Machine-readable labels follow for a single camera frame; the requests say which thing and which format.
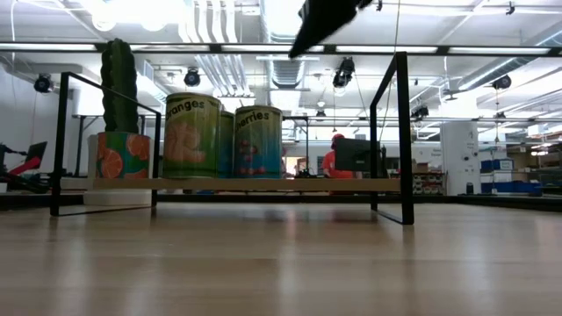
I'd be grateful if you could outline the tomatoes tin can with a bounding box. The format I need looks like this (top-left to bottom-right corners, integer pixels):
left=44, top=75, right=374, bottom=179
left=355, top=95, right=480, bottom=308
left=218, top=110, right=237, bottom=179

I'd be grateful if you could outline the black-framed wooden shelf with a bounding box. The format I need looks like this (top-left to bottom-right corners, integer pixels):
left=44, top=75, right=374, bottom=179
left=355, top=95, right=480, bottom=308
left=49, top=51, right=415, bottom=226

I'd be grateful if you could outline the tall green oranges can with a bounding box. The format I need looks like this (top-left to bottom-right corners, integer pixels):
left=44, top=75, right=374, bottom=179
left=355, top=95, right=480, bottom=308
left=162, top=91, right=222, bottom=180

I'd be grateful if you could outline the black computer monitor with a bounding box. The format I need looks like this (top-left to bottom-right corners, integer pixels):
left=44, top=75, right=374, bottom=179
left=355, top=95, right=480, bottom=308
left=333, top=137, right=384, bottom=173

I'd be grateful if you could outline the person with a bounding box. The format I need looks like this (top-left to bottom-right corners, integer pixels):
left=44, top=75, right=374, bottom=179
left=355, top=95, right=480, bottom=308
left=321, top=133, right=364, bottom=197

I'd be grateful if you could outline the white pillar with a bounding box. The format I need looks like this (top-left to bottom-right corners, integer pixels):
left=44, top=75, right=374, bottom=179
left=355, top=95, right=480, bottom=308
left=440, top=121, right=482, bottom=197

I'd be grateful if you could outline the small parts bin rack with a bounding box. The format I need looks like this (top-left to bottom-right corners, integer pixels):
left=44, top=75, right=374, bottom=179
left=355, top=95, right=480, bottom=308
left=388, top=170, right=445, bottom=197

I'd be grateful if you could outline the cactus in white pot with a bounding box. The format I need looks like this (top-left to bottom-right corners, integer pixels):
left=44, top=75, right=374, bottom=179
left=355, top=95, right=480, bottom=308
left=83, top=37, right=154, bottom=207

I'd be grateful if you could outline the blue storage bin rack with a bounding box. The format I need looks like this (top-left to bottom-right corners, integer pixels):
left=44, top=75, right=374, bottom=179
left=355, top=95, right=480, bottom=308
left=479, top=157, right=544, bottom=196

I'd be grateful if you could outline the background storage shelving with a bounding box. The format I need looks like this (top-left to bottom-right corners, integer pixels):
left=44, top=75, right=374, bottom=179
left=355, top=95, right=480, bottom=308
left=504, top=131, right=562, bottom=197

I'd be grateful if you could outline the red and black machine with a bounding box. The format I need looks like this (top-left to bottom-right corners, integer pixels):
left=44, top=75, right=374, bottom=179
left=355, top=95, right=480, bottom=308
left=0, top=140, right=49, bottom=195

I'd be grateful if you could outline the black aluminium rig frame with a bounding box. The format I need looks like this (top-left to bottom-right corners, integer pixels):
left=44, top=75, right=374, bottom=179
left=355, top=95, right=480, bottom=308
left=0, top=41, right=562, bottom=214

